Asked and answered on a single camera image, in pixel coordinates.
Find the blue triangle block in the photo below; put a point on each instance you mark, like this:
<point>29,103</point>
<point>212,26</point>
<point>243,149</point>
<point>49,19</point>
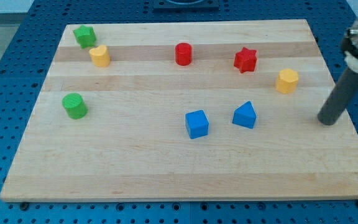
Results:
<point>245,115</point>

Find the blue cube block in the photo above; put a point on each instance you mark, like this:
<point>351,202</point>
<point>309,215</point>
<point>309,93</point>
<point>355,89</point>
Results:
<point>197,124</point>

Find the wooden board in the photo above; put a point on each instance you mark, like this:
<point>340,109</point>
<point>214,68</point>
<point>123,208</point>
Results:
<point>133,145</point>

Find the red cylinder block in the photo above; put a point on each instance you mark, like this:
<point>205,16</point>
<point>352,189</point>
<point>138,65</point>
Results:
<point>183,54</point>

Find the red star block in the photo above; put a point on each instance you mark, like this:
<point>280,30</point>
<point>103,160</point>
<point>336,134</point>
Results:
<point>245,60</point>

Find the yellow heart block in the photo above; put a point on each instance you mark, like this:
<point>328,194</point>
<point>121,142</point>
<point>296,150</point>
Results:
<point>100,56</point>

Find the green cylinder block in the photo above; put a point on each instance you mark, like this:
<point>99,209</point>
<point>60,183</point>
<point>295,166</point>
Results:
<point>74,105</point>

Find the yellow hexagon block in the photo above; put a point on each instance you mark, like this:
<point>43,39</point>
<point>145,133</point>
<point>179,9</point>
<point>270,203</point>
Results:
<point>287,81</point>

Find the green star block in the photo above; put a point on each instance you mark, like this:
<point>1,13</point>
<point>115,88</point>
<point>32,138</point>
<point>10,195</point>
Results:
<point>85,36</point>

